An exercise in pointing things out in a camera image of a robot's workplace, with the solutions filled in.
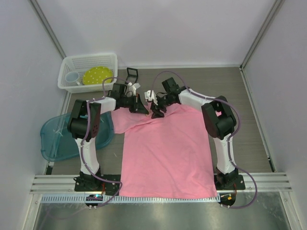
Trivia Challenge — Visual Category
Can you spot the light blue mug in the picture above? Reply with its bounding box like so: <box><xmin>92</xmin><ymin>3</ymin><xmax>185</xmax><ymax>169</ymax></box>
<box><xmin>65</xmin><ymin>71</ymin><xmax>82</xmax><ymax>86</ymax></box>

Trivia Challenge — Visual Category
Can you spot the white plastic basket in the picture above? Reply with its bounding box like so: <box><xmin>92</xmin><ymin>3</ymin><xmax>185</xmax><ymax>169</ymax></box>
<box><xmin>58</xmin><ymin>53</ymin><xmax>118</xmax><ymax>93</ymax></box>

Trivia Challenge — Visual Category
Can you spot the pink t-shirt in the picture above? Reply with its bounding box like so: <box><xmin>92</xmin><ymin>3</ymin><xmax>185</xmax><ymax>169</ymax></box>
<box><xmin>111</xmin><ymin>104</ymin><xmax>217</xmax><ymax>199</ymax></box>

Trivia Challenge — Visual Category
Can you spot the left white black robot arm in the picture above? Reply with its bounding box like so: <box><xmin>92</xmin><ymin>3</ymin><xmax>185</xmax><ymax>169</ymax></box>
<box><xmin>68</xmin><ymin>83</ymin><xmax>149</xmax><ymax>192</ymax></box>

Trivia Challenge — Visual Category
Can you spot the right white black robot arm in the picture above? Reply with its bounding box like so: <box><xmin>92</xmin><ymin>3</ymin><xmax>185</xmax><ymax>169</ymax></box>
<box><xmin>144</xmin><ymin>78</ymin><xmax>238</xmax><ymax>190</ymax></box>

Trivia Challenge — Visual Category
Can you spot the white slotted cable duct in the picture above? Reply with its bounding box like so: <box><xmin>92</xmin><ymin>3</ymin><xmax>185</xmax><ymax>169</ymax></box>
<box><xmin>41</xmin><ymin>194</ymin><xmax>220</xmax><ymax>204</ymax></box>

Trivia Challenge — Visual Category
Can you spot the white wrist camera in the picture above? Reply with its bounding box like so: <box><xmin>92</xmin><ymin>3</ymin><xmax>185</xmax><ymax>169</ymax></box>
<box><xmin>127</xmin><ymin>82</ymin><xmax>140</xmax><ymax>96</ymax></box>
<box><xmin>144</xmin><ymin>90</ymin><xmax>158</xmax><ymax>105</ymax></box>

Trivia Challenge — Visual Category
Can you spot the purple cable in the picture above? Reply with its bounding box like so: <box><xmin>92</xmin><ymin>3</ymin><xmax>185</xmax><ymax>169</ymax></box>
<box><xmin>80</xmin><ymin>76</ymin><xmax>125</xmax><ymax>208</ymax></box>
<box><xmin>152</xmin><ymin>70</ymin><xmax>259</xmax><ymax>211</ymax></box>

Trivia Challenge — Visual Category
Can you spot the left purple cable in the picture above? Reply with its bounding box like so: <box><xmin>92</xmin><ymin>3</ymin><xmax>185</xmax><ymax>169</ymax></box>
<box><xmin>80</xmin><ymin>76</ymin><xmax>125</xmax><ymax>208</ymax></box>

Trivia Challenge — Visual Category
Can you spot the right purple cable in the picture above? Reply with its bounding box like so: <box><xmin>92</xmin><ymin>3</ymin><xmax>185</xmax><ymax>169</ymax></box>
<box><xmin>152</xmin><ymin>70</ymin><xmax>259</xmax><ymax>211</ymax></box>

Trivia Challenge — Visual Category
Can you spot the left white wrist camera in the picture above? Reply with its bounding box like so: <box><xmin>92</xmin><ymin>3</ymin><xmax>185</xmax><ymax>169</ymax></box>
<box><xmin>127</xmin><ymin>82</ymin><xmax>140</xmax><ymax>96</ymax></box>

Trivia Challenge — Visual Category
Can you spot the teal transparent plastic bin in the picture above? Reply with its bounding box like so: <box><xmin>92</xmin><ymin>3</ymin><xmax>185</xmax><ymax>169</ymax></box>
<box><xmin>40</xmin><ymin>112</ymin><xmax>114</xmax><ymax>162</ymax></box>

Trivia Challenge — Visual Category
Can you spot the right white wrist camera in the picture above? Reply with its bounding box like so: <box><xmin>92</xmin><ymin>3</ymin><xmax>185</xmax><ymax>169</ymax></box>
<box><xmin>144</xmin><ymin>90</ymin><xmax>158</xmax><ymax>105</ymax></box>

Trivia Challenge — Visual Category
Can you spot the black brooch box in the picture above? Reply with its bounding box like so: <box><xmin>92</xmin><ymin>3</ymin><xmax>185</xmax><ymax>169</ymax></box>
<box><xmin>126</xmin><ymin>67</ymin><xmax>139</xmax><ymax>84</ymax></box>

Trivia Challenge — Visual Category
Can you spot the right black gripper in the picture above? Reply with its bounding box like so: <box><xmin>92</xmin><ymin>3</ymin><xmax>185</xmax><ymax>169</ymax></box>
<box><xmin>151</xmin><ymin>93</ymin><xmax>173</xmax><ymax>119</ymax></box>

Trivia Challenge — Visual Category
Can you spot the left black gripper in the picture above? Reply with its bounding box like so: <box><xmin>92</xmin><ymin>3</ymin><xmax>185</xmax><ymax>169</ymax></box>
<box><xmin>120</xmin><ymin>94</ymin><xmax>149</xmax><ymax>115</ymax></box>

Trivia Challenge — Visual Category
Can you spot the yellow-green dotted plate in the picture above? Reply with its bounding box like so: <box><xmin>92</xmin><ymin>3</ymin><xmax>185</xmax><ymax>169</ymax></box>
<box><xmin>82</xmin><ymin>66</ymin><xmax>113</xmax><ymax>85</ymax></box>

